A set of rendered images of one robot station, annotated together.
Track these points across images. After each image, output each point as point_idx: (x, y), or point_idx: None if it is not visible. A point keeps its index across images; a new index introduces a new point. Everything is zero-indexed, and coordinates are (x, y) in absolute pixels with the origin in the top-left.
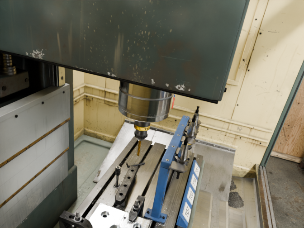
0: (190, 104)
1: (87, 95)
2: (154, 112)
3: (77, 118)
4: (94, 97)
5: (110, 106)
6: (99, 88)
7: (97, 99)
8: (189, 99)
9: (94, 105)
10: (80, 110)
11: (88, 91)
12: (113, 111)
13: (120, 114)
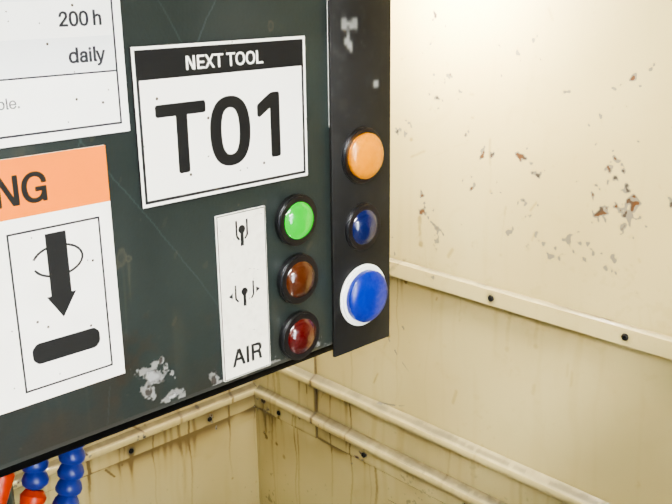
0: (647, 498)
1: (260, 396)
2: None
3: (221, 486)
4: (284, 410)
5: (336, 451)
6: (294, 375)
7: (294, 418)
8: (642, 469)
9: (288, 441)
10: (241, 453)
11: (267, 382)
12: (348, 476)
13: (369, 492)
